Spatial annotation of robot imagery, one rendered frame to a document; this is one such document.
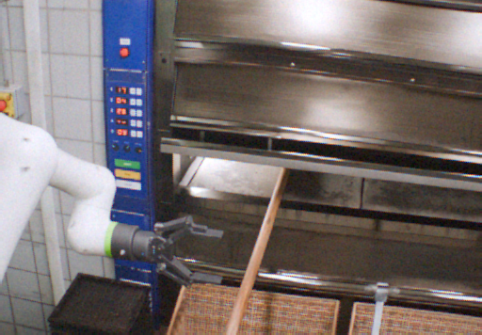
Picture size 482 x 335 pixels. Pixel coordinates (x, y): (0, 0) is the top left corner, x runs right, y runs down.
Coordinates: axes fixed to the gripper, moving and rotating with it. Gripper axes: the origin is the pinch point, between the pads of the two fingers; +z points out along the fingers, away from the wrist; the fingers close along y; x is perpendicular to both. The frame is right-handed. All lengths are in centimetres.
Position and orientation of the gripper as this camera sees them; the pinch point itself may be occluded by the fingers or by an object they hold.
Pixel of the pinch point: (216, 258)
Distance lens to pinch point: 161.9
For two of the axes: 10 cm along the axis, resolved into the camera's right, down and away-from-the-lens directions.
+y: -0.4, 9.0, 4.3
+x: -2.0, 4.1, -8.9
